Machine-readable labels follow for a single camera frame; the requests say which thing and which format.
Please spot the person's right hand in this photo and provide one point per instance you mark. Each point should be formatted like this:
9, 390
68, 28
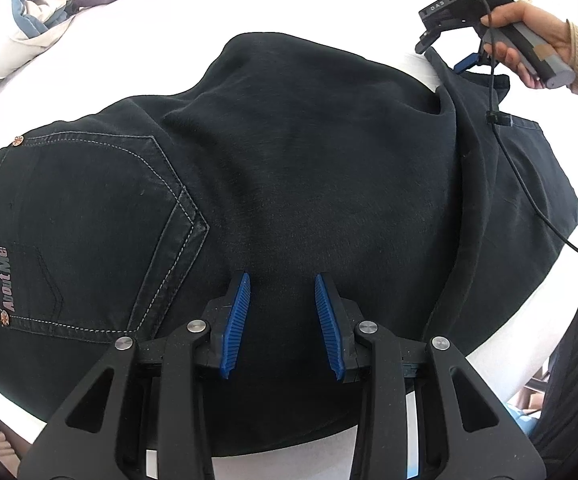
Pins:
544, 22

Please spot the white bed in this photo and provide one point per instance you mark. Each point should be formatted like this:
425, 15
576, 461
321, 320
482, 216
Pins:
144, 60

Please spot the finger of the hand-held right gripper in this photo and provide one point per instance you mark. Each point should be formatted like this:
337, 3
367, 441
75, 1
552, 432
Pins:
466, 62
431, 37

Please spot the grey and blue duvet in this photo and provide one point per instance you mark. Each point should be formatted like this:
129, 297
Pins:
34, 10

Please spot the black denim pants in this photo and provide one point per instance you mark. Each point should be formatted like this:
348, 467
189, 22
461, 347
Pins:
294, 160

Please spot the white pillow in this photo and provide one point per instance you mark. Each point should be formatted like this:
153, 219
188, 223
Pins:
4, 70

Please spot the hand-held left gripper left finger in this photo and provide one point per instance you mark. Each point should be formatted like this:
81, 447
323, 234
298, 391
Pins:
234, 325

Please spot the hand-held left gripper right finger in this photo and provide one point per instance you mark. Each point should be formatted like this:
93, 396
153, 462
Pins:
330, 325

